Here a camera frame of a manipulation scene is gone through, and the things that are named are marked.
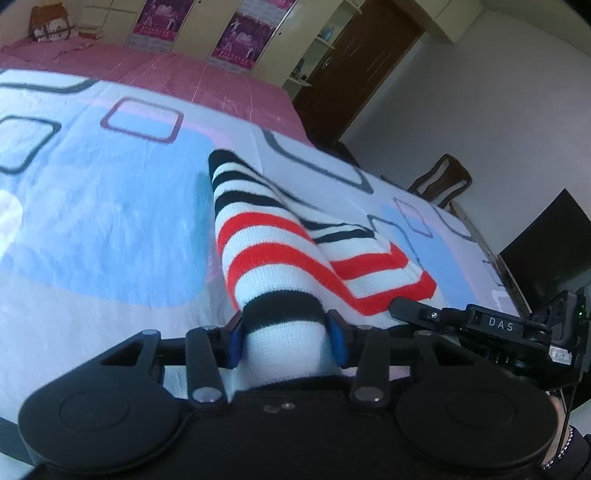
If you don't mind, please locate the cream corner shelf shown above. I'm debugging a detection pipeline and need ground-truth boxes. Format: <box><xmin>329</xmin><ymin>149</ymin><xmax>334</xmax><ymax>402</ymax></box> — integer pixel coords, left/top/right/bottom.
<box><xmin>281</xmin><ymin>0</ymin><xmax>366</xmax><ymax>94</ymax></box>

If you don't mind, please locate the brown wooden chair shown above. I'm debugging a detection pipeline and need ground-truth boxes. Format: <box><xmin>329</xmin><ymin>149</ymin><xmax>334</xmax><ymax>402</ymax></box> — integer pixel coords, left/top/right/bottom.
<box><xmin>406</xmin><ymin>153</ymin><xmax>473</xmax><ymax>209</ymax></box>

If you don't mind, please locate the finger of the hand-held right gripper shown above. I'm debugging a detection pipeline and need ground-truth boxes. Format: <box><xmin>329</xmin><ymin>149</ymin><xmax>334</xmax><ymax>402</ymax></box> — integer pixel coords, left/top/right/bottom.
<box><xmin>389</xmin><ymin>298</ymin><xmax>468</xmax><ymax>332</ymax></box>

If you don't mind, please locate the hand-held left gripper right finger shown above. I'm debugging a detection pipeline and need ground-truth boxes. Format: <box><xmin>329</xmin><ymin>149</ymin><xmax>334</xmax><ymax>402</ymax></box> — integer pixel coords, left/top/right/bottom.
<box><xmin>326</xmin><ymin>310</ymin><xmax>462</xmax><ymax>408</ymax></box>

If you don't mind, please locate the person's right forearm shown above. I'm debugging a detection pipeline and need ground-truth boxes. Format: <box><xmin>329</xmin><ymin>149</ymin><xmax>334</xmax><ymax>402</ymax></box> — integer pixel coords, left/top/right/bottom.
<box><xmin>540</xmin><ymin>392</ymin><xmax>591</xmax><ymax>480</ymax></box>

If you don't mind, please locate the beaded bracelet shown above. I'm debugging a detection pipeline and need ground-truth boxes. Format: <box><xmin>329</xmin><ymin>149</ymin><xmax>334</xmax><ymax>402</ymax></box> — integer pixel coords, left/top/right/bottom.
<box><xmin>551</xmin><ymin>425</ymin><xmax>576</xmax><ymax>470</ymax></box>

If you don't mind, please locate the striped knit sweater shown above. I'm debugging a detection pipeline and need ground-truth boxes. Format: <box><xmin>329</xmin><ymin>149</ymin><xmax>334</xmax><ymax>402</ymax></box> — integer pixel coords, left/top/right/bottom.
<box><xmin>208</xmin><ymin>148</ymin><xmax>437</xmax><ymax>391</ymax></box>

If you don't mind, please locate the orange plush pillow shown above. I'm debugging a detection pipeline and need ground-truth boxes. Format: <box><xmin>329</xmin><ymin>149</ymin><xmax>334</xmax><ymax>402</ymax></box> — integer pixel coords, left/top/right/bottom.
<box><xmin>30</xmin><ymin>3</ymin><xmax>71</xmax><ymax>25</ymax></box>

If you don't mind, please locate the patterned white bed blanket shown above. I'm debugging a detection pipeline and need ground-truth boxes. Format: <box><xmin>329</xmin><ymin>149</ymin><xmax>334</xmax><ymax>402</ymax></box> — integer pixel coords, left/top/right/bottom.
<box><xmin>0</xmin><ymin>68</ymin><xmax>525</xmax><ymax>446</ymax></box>

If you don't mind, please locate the black television screen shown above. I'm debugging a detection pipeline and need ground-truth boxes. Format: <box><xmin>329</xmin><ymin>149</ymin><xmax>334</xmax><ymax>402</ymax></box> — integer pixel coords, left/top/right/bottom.
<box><xmin>497</xmin><ymin>188</ymin><xmax>591</xmax><ymax>302</ymax></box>

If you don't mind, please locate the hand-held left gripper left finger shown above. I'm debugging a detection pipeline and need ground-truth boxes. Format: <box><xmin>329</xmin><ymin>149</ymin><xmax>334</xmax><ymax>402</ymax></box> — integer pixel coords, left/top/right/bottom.
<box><xmin>98</xmin><ymin>311</ymin><xmax>244</xmax><ymax>408</ymax></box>

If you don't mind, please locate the pink bed sheet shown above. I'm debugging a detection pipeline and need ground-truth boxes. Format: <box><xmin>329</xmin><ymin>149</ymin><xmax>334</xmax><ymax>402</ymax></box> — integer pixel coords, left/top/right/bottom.
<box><xmin>0</xmin><ymin>34</ymin><xmax>314</xmax><ymax>147</ymax></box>

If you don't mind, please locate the cream wardrobe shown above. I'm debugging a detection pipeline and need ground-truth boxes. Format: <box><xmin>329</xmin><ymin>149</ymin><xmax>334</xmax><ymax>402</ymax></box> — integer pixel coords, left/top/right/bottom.
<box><xmin>81</xmin><ymin>0</ymin><xmax>352</xmax><ymax>89</ymax></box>

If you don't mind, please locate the white patterned pillow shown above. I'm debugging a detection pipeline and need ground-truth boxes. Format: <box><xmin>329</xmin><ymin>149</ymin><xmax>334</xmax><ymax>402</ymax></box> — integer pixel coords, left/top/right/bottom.
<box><xmin>34</xmin><ymin>18</ymin><xmax>78</xmax><ymax>43</ymax></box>

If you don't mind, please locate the brown wooden door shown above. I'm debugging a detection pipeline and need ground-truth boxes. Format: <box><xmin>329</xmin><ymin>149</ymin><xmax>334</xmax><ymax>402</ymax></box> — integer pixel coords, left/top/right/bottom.
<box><xmin>293</xmin><ymin>0</ymin><xmax>426</xmax><ymax>145</ymax></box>

